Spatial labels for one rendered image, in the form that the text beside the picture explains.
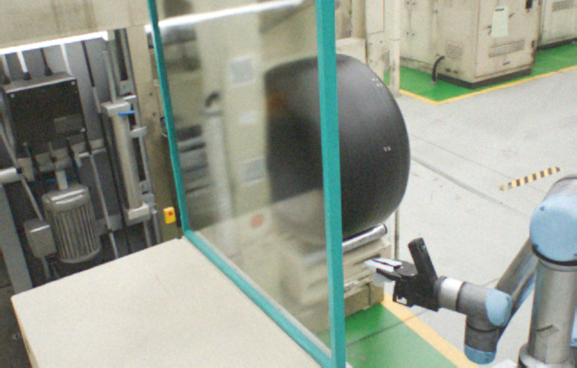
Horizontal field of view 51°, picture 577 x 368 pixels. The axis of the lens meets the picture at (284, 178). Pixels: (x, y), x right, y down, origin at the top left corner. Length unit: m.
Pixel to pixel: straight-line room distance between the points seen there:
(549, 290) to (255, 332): 0.63
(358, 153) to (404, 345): 1.47
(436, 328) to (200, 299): 2.07
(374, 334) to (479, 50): 4.02
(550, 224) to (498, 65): 5.50
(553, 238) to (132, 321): 0.80
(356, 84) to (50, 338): 1.07
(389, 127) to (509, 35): 5.06
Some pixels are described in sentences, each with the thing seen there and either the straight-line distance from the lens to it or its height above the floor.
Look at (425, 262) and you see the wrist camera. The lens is 1.51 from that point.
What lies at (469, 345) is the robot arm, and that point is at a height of 0.94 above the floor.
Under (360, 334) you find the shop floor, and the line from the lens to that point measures 3.04.
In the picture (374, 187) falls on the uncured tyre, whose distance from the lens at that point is 1.75.
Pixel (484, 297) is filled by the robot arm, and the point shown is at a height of 1.08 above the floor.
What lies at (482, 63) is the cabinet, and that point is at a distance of 6.56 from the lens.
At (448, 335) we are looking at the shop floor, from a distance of 3.07.
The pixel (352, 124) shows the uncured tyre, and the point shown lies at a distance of 1.69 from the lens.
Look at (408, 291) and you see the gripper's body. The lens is 1.53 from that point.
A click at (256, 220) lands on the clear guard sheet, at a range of 1.00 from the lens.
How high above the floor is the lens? 1.92
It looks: 25 degrees down
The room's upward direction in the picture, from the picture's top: 4 degrees counter-clockwise
